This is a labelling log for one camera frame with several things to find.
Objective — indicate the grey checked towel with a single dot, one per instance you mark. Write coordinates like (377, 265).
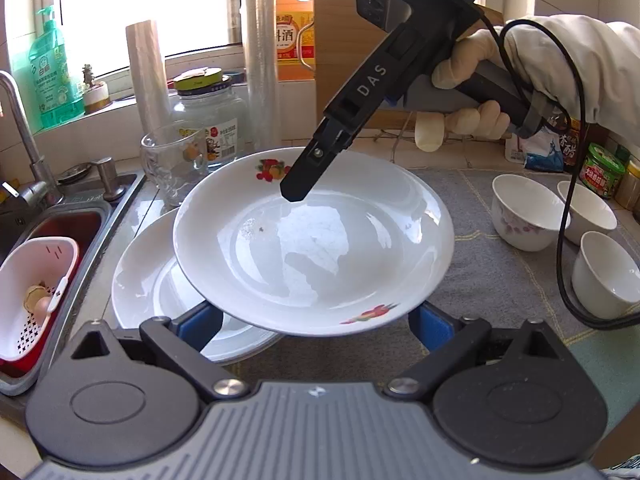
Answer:
(475, 280)

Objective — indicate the sink soap dispenser pump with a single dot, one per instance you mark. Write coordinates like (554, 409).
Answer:
(107, 180)

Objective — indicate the beige paper roll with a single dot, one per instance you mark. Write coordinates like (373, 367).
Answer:
(147, 75)

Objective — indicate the white fruit-print plate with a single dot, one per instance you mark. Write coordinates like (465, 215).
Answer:
(245, 356)
(160, 290)
(325, 270)

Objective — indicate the bamboo cutting board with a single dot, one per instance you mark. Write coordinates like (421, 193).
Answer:
(335, 35)

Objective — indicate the white and blue salt bag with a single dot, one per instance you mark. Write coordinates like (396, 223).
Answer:
(542, 152)

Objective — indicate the orange cooking wine jug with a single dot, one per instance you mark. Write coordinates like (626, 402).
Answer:
(295, 35)

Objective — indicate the green sauce jar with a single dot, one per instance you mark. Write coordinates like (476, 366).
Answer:
(602, 175)

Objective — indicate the tall cling film roll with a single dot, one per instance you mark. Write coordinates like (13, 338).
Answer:
(261, 60)

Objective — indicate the white ceramic bowl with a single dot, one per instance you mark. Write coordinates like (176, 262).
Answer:
(607, 280)
(592, 210)
(530, 220)

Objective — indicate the small potted plant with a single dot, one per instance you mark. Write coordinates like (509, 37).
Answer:
(97, 97)

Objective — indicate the green dish soap bottle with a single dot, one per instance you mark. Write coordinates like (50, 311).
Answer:
(55, 75)

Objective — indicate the person's right hand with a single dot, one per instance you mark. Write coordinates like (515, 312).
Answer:
(475, 50)

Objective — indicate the small yellow-lidded jar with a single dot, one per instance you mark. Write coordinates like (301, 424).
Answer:
(631, 185)

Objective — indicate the metal faucet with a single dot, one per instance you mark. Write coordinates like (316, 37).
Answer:
(42, 192)

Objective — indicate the clear glass mug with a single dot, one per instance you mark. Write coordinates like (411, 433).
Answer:
(165, 160)

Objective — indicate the metal sink drain plug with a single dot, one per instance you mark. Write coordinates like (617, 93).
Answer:
(75, 172)

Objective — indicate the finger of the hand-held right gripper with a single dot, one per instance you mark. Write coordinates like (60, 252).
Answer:
(305, 175)

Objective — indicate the glass jar with lid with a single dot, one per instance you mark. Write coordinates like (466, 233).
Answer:
(220, 125)

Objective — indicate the steel sink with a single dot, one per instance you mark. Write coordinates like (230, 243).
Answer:
(75, 225)

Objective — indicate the dark vinegar bottle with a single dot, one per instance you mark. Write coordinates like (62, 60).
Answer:
(572, 152)

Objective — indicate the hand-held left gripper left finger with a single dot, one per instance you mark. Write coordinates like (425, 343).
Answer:
(200, 325)

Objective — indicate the beige food scrap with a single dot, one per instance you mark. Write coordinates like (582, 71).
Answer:
(39, 300)

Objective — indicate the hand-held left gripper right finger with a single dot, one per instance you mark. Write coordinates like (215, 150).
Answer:
(430, 325)

